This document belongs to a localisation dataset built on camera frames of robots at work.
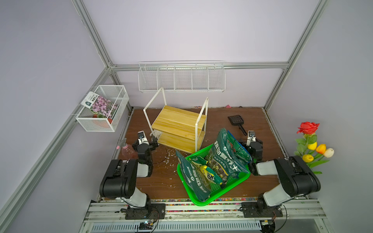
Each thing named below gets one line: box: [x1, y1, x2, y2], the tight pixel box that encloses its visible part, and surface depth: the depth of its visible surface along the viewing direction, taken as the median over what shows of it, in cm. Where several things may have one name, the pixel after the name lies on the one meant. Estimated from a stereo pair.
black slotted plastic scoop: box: [227, 114, 248, 136], surface depth 111 cm
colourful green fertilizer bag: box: [226, 130, 253, 163], surface depth 74 cm
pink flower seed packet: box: [80, 91, 119, 119], surface depth 74 cm
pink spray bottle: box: [116, 137, 138, 160], surface depth 86 cm
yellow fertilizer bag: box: [189, 156, 223, 185], surface depth 74 cm
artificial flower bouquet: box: [293, 121, 335, 175], surface depth 65 cm
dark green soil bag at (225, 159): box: [205, 128, 250, 189], surface depth 71 cm
